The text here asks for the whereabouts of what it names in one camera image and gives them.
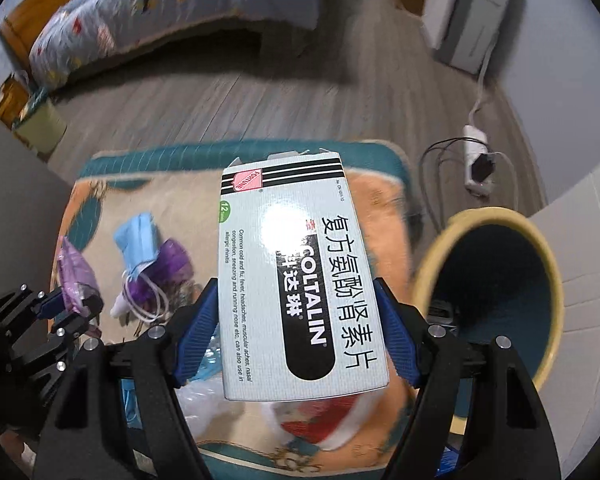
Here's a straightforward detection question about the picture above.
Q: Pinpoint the printed blue blanket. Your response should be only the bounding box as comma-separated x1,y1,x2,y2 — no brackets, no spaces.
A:
27,0,326,93

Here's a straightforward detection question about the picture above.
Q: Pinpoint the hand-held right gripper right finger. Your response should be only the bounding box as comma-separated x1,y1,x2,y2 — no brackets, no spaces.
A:
372,277,568,480

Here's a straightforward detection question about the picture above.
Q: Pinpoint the white floor air conditioner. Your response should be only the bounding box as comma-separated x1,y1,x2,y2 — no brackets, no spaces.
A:
422,0,516,73

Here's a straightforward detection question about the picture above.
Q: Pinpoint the yellow-rimmed teal bin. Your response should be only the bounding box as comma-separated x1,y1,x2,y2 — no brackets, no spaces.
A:
411,208,565,436

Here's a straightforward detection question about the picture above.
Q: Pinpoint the purple face mask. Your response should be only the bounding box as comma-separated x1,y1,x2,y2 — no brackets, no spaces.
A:
57,237,102,317
140,239,197,302

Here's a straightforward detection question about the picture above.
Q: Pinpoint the white red wrapper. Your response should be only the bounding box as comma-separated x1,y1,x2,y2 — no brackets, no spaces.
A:
262,392,376,453

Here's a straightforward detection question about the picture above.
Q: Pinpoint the black cable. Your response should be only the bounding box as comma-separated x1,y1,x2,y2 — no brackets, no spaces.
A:
419,139,473,226

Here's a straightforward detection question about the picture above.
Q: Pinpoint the white power strip cable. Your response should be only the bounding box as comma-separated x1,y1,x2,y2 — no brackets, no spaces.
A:
467,40,496,128

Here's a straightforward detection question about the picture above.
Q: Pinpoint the white medicine box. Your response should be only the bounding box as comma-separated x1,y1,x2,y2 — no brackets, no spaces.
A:
219,149,391,402

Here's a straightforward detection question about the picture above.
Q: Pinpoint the white panelled wardrobe door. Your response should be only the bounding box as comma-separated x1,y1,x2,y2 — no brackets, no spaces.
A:
527,147,600,441

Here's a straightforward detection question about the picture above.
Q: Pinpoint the white charger cable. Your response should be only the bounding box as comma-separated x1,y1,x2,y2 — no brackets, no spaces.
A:
490,150,518,206

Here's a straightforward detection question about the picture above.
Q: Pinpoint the clear plastic bag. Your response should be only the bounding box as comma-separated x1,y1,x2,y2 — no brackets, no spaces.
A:
175,330,281,441

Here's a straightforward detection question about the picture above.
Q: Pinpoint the white power strip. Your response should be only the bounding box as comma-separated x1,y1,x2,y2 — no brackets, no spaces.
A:
462,125,493,193

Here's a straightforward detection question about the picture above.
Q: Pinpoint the pale green small bin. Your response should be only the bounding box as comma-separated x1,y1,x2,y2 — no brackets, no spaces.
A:
12,87,66,158

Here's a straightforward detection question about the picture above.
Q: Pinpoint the black charger plug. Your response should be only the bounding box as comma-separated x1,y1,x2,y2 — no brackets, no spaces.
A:
472,152,498,183

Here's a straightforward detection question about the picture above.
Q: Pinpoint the blue face mask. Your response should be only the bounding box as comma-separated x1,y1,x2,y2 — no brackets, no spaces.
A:
112,212,171,321

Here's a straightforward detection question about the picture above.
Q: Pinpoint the patterned teal orange mat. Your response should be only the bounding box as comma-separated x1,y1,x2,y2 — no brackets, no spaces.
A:
55,140,468,480

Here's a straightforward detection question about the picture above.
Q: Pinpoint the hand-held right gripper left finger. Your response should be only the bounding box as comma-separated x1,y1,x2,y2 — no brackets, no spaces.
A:
32,277,221,480

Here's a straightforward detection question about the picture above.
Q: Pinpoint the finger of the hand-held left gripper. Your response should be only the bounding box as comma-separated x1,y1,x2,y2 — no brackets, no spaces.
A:
14,296,104,387
0,284,67,334

